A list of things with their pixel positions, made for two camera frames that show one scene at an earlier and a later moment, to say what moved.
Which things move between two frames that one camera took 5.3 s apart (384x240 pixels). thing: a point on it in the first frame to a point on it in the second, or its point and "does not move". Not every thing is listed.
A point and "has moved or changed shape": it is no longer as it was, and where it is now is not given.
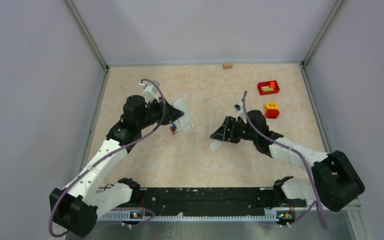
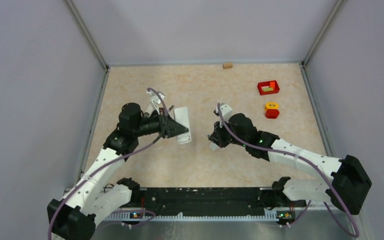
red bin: x=270 y=84 does not move
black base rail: x=211 y=199 does not move
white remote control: x=185 y=120 has moved or changed shape
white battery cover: x=214 y=145 does not move
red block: x=272 y=113 does not move
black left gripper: x=169 y=113 to x=168 y=127
